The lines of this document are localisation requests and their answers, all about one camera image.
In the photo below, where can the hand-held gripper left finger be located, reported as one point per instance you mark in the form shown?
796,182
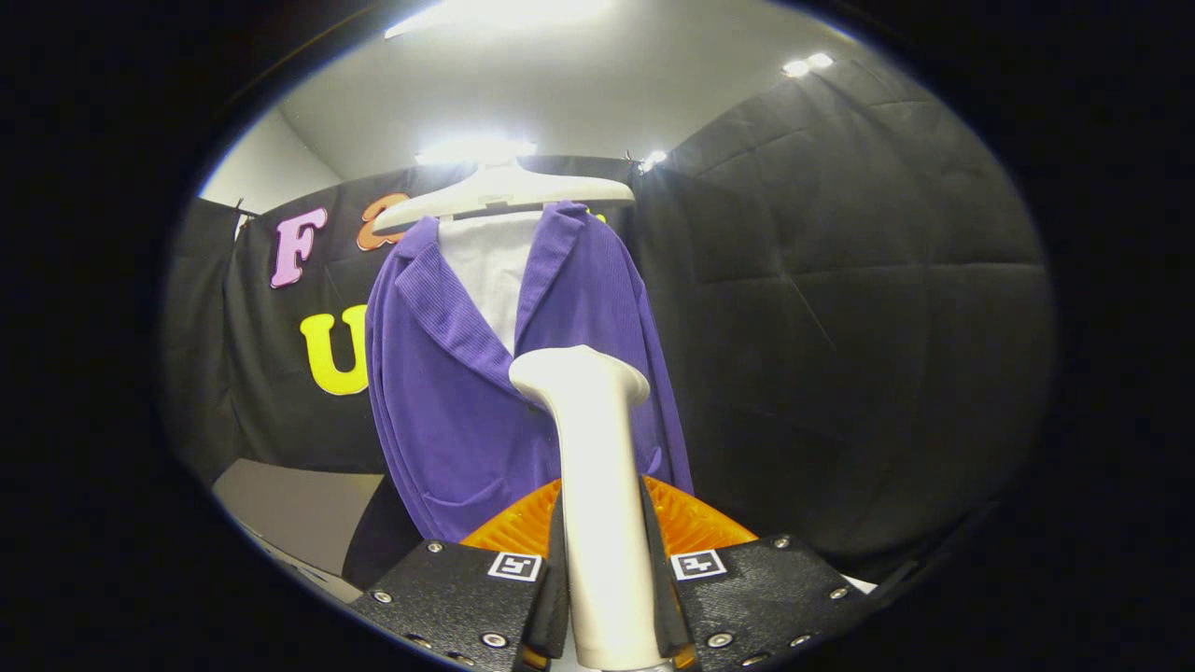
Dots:
558,607

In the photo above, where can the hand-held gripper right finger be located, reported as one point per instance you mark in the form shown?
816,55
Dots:
665,607

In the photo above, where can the white garment steamer head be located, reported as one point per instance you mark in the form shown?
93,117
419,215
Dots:
602,504

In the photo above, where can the grey cabinet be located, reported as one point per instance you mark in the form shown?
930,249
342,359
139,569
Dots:
299,509

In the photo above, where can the black backdrop cloth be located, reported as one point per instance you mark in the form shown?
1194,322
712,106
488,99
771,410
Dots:
840,327

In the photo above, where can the white backing board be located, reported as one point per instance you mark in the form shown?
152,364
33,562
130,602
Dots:
490,271

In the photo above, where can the white plastic hanger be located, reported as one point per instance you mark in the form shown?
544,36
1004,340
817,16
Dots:
504,191

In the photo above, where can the ceiling light panel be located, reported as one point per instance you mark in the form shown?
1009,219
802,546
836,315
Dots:
808,64
476,151
653,160
504,11

